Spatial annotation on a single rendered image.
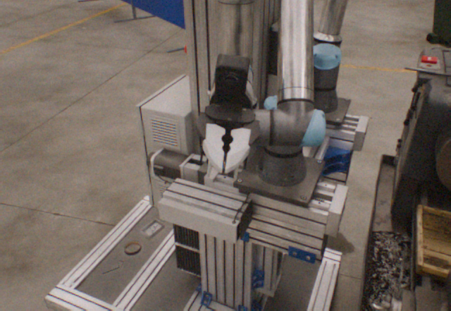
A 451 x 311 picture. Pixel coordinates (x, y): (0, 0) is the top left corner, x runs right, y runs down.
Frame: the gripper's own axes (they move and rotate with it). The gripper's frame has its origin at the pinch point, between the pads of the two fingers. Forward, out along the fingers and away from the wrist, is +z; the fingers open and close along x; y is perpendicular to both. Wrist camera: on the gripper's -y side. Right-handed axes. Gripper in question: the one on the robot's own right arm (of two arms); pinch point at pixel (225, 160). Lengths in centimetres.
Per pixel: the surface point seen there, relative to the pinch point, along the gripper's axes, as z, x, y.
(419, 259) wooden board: -47, -65, 59
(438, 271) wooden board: -44, -69, 59
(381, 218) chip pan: -105, -82, 94
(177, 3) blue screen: -557, 93, 114
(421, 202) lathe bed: -82, -81, 63
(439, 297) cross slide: -30, -61, 54
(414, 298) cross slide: -30, -56, 56
